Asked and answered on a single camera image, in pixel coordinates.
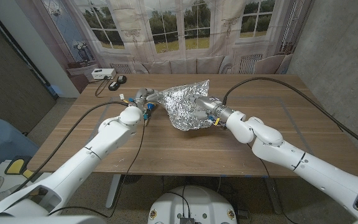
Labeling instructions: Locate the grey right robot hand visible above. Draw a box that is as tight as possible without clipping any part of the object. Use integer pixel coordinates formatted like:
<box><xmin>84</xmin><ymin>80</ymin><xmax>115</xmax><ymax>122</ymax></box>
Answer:
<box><xmin>188</xmin><ymin>95</ymin><xmax>234</xmax><ymax>124</ymax></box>

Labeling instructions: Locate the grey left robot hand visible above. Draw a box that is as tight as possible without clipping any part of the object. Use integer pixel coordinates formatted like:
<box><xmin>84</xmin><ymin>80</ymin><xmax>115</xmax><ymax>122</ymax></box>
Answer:
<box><xmin>134</xmin><ymin>88</ymin><xmax>161</xmax><ymax>111</ymax></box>

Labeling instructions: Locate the crinkled aluminum foil sheet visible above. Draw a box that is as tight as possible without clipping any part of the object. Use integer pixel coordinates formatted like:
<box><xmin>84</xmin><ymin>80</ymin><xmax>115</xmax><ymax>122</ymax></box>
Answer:
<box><xmin>155</xmin><ymin>79</ymin><xmax>219</xmax><ymax>132</ymax></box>

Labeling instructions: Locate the colourful striped wooden maraca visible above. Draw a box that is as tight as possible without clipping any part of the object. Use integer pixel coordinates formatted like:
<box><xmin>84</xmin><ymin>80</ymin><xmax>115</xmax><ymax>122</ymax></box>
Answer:
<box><xmin>144</xmin><ymin>101</ymin><xmax>157</xmax><ymax>127</ymax></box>

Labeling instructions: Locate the white power strip box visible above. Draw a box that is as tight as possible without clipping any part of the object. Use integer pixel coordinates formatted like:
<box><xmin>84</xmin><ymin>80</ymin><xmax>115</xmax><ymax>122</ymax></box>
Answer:
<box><xmin>91</xmin><ymin>68</ymin><xmax>117</xmax><ymax>80</ymax></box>

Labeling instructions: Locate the printed window backdrop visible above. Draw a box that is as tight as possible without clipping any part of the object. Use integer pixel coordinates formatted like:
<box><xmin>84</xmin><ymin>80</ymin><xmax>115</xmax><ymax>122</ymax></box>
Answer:
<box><xmin>40</xmin><ymin>0</ymin><xmax>315</xmax><ymax>75</ymax></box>

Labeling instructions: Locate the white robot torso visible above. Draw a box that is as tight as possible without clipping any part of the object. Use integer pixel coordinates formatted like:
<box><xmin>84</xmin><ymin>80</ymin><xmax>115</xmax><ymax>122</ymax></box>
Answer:
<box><xmin>147</xmin><ymin>185</ymin><xmax>238</xmax><ymax>224</ymax></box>

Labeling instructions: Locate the white table leg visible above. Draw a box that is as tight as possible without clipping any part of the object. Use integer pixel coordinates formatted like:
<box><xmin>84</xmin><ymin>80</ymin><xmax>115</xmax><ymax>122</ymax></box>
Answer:
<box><xmin>105</xmin><ymin>174</ymin><xmax>121</xmax><ymax>209</ymax></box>

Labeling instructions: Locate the grey table leg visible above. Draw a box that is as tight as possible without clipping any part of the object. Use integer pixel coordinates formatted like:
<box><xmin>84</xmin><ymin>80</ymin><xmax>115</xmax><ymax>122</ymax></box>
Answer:
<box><xmin>264</xmin><ymin>177</ymin><xmax>284</xmax><ymax>215</ymax></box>

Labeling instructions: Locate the black adapter cable loop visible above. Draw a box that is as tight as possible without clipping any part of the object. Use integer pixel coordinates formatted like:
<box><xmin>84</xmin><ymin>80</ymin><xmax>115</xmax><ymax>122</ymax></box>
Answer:
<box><xmin>94</xmin><ymin>77</ymin><xmax>111</xmax><ymax>97</ymax></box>

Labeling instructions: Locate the thin black left wrist cable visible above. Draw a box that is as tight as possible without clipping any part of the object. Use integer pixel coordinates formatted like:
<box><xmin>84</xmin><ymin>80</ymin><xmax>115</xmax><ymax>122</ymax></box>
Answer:
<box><xmin>47</xmin><ymin>119</ymin><xmax>145</xmax><ymax>218</ymax></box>

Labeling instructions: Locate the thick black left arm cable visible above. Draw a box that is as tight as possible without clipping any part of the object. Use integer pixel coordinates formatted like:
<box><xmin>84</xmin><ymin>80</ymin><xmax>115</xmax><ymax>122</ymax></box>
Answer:
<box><xmin>11</xmin><ymin>101</ymin><xmax>130</xmax><ymax>194</ymax></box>

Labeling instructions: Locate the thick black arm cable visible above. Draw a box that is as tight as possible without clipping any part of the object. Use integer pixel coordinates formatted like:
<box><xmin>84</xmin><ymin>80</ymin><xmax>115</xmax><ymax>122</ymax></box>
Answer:
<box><xmin>11</xmin><ymin>101</ymin><xmax>130</xmax><ymax>194</ymax></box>
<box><xmin>222</xmin><ymin>77</ymin><xmax>358</xmax><ymax>155</ymax></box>

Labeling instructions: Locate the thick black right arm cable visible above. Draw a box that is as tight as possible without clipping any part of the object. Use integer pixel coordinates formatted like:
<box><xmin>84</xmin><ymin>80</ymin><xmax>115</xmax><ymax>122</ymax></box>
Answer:
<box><xmin>222</xmin><ymin>77</ymin><xmax>358</xmax><ymax>155</ymax></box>

